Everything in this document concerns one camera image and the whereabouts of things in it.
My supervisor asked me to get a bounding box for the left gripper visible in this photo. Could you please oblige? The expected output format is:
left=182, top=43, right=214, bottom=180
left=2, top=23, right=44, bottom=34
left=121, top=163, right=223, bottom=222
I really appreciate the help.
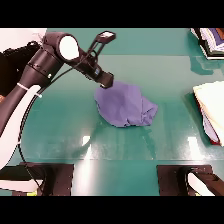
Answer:
left=91, top=67, right=115, bottom=90

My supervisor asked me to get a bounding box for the purple shirt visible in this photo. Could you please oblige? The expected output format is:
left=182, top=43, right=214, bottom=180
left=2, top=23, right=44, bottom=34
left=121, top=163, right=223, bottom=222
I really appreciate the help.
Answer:
left=93, top=80, right=159, bottom=129

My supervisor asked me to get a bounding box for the black garment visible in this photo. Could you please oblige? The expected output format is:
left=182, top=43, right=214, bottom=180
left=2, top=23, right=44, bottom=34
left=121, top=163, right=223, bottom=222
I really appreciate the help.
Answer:
left=0, top=40, right=43, bottom=97

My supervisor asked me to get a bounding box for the white garment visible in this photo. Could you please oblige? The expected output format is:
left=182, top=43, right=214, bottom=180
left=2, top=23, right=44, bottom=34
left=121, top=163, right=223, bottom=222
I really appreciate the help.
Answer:
left=0, top=27, right=48, bottom=53

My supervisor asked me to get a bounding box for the cream folded garment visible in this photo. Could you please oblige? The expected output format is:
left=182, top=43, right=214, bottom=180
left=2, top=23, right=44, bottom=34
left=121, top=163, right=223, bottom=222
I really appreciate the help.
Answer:
left=192, top=80, right=224, bottom=148

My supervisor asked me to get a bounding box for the heap of clothes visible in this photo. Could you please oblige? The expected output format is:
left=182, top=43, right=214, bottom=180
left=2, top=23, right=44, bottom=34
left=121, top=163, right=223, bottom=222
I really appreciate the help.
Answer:
left=189, top=27, right=224, bottom=61

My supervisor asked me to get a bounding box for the lavender folded garment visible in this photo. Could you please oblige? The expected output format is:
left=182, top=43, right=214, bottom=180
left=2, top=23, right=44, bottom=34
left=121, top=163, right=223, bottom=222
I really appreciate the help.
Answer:
left=202, top=113, right=222, bottom=144

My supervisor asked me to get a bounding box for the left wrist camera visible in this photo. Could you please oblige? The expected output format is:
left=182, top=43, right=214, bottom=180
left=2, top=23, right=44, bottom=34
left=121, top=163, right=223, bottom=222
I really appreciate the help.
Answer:
left=86, top=30, right=118, bottom=63

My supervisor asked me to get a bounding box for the black cable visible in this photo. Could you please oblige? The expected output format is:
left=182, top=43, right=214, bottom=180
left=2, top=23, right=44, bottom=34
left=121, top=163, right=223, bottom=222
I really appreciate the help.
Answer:
left=16, top=66, right=76, bottom=197

